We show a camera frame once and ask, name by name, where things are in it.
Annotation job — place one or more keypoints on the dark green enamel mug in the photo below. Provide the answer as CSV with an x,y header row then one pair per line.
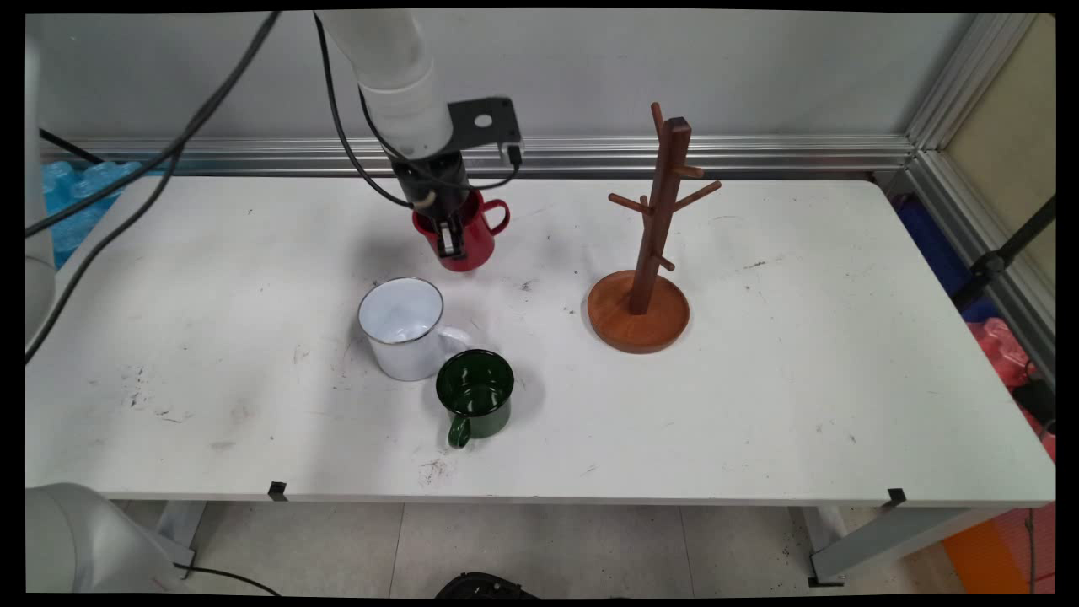
x,y
476,396

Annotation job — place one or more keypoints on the wooden mug tree stand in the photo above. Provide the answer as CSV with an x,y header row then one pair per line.
x,y
639,316

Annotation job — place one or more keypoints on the aluminium upright frame post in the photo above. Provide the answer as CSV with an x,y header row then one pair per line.
x,y
969,80

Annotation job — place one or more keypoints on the blue bubble wrap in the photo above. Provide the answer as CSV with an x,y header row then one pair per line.
x,y
76,211

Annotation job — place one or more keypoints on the grey table leg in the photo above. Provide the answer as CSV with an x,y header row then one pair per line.
x,y
181,531
885,539

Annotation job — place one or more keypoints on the black rounded floor object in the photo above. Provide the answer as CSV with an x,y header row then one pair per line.
x,y
485,586

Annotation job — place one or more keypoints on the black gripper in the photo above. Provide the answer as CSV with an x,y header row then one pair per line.
x,y
434,177

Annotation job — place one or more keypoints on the white enamel mug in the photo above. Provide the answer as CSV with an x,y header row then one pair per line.
x,y
405,324

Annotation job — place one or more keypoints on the black tape marker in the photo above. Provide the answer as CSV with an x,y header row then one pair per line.
x,y
277,491
896,496

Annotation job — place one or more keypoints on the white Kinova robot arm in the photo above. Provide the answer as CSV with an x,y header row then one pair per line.
x,y
396,76

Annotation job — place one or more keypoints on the orange floor object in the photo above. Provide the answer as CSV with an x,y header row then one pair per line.
x,y
986,556

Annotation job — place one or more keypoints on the aluminium back frame rail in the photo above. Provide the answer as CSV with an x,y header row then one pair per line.
x,y
590,156

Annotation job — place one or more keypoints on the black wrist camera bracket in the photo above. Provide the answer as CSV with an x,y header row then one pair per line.
x,y
493,118

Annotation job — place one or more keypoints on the pink red packing foam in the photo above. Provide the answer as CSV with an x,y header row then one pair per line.
x,y
1007,354

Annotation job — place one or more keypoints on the black tripod pole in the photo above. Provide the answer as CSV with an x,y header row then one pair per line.
x,y
1003,253

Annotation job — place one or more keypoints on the red enamel mug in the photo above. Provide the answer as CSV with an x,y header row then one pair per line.
x,y
480,240

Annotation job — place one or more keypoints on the blue plastic bundle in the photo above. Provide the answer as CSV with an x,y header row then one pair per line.
x,y
936,244

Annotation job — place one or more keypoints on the aluminium side frame rail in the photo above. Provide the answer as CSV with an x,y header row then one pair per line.
x,y
986,253

